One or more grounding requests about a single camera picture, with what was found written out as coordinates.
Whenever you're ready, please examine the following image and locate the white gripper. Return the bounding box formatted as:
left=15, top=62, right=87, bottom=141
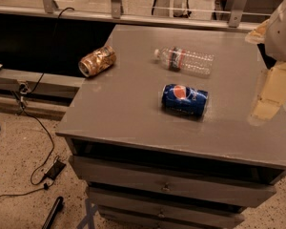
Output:
left=245, top=0, right=286, bottom=121

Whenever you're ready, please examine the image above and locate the blue pepsi can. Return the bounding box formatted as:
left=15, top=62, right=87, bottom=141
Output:
left=161, top=84, right=209, bottom=116

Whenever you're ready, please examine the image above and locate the orange soda can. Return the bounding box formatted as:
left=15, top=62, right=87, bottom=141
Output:
left=78, top=45, right=116, bottom=77

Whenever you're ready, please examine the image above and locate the clear plastic water bottle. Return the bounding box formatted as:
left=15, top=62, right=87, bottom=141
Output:
left=154, top=47, right=214, bottom=77

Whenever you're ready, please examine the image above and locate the grey drawer cabinet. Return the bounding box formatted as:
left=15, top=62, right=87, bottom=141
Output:
left=58, top=25, right=286, bottom=229

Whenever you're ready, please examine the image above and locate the metal window railing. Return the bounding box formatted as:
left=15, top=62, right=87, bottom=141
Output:
left=0, top=0, right=273, bottom=30

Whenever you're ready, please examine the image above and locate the black bar on floor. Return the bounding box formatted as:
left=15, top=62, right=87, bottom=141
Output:
left=42, top=197, right=64, bottom=229

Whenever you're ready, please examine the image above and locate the black floor cable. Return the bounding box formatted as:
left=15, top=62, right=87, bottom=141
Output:
left=0, top=7, right=75, bottom=200

